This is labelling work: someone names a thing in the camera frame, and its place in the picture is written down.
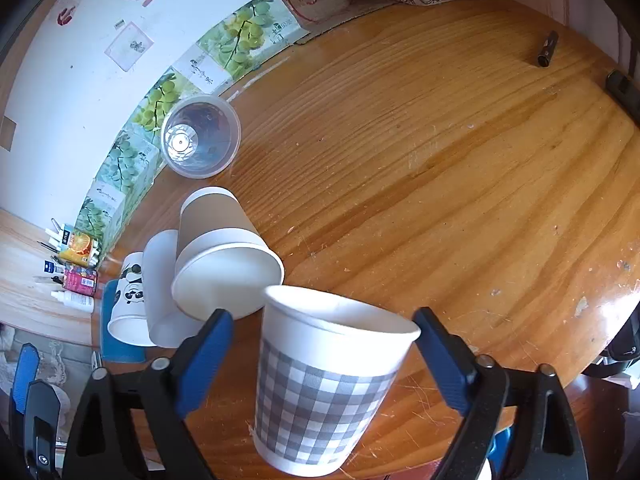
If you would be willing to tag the pink framed wall card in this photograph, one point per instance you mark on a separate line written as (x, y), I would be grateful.
(128, 46)

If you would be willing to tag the grey checked paper cup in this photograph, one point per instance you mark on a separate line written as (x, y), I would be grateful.
(320, 395)

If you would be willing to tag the brown paper cup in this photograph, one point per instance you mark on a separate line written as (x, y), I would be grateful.
(220, 240)

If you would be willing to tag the orange juice carton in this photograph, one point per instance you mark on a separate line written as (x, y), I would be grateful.
(77, 247)

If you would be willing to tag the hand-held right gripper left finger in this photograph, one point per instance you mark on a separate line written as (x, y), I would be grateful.
(206, 357)

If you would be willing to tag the blue mat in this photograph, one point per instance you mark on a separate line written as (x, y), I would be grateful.
(117, 350)

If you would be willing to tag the clear plastic cup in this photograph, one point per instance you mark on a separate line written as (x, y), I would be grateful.
(200, 137)

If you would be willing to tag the pink carton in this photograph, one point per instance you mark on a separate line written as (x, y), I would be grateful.
(80, 281)

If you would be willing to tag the white squeeze bottle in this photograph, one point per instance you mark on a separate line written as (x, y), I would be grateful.
(72, 300)

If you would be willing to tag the red wall sticker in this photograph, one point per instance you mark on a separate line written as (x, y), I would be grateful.
(65, 14)

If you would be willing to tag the grape print tissue box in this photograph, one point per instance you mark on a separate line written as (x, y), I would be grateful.
(100, 215)
(127, 165)
(170, 92)
(245, 30)

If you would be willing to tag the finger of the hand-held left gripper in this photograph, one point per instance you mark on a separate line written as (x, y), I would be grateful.
(24, 375)
(45, 425)

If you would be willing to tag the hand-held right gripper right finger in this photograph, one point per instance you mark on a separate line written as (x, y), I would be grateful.
(446, 360)

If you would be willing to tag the black clip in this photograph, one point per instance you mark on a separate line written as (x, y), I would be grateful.
(620, 86)

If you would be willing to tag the panda print paper cup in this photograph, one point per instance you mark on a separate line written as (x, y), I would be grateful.
(127, 305)

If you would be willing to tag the black bag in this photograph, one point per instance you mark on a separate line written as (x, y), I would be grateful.
(620, 350)

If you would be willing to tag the white lace cloth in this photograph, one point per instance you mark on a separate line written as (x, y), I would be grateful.
(45, 360)

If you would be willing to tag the plain white paper cup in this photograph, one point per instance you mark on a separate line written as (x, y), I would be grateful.
(160, 300)

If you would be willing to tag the small black cylinder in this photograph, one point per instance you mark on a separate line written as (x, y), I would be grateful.
(547, 49)

